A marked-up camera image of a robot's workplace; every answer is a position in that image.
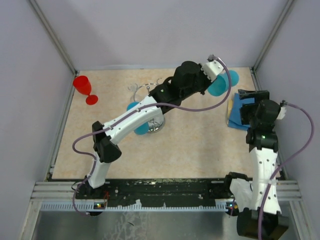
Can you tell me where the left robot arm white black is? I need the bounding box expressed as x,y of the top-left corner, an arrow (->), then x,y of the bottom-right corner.
83,55 -> 228,190

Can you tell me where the aluminium corner post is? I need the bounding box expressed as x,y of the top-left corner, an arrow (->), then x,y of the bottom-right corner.
251,0 -> 296,73
27,0 -> 78,76

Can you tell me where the right aluminium corner post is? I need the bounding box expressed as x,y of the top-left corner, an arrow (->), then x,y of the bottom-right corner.
251,0 -> 296,73

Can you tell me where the left aluminium corner post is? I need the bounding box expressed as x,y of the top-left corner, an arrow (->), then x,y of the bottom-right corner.
27,0 -> 78,76

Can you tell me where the white cable duct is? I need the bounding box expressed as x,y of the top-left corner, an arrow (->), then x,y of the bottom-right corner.
40,200 -> 233,212

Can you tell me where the blue wine glass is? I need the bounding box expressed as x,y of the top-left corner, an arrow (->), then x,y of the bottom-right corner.
207,70 -> 239,97
126,101 -> 150,136

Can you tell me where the chrome wire glass rack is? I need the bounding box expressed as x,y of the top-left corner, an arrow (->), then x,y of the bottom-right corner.
132,78 -> 166,134

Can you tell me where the aluminium frame rail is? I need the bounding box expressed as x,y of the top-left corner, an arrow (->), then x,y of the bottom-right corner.
29,181 -> 303,202

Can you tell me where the blue cartoon cloth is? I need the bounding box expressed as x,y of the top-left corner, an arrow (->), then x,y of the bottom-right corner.
227,93 -> 255,131

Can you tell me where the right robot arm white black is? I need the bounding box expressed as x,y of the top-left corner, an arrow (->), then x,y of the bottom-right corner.
224,89 -> 289,240

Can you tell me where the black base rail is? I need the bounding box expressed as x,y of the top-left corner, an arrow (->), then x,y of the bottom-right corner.
75,176 -> 233,208

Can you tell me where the red wine glass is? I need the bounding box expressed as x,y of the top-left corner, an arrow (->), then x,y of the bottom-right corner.
72,75 -> 99,105

